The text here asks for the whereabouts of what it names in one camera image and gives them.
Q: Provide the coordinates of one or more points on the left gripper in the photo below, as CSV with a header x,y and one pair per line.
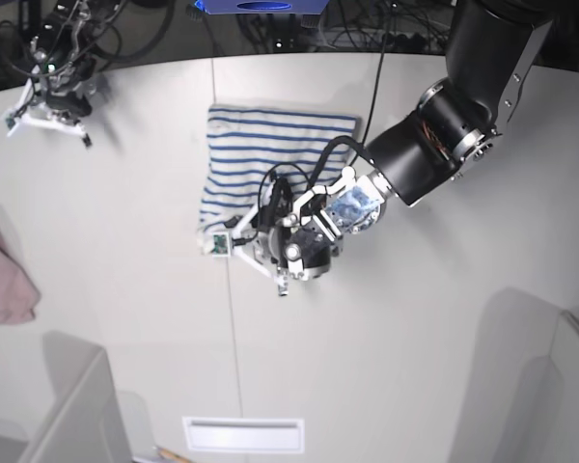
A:
x,y
302,255

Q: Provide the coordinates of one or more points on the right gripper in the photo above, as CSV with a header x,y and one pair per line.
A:
x,y
76,105

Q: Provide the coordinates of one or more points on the blue white striped T-shirt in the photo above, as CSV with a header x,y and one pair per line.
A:
x,y
244,143

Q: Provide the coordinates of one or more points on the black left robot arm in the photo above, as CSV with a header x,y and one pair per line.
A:
x,y
456,121

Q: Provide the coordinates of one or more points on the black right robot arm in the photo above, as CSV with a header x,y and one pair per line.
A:
x,y
62,53

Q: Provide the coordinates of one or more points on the blue box device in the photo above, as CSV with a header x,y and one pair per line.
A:
x,y
262,6

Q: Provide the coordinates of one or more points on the black power strip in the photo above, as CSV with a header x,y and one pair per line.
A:
x,y
372,40

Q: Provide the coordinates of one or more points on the wooden stick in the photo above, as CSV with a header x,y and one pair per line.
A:
x,y
169,455

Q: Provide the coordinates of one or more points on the right grey partition panel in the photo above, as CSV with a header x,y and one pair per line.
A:
x,y
521,403

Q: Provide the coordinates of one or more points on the grey partition panel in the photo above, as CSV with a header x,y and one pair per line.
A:
x,y
84,423
521,403

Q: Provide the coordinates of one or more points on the left grey partition panel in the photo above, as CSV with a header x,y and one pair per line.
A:
x,y
84,423

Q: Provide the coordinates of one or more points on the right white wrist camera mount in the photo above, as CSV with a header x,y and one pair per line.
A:
x,y
32,111

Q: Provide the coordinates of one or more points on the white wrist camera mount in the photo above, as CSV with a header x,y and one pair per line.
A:
x,y
32,111
239,237

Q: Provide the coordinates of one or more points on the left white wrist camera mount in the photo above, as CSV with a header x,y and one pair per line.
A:
x,y
239,237

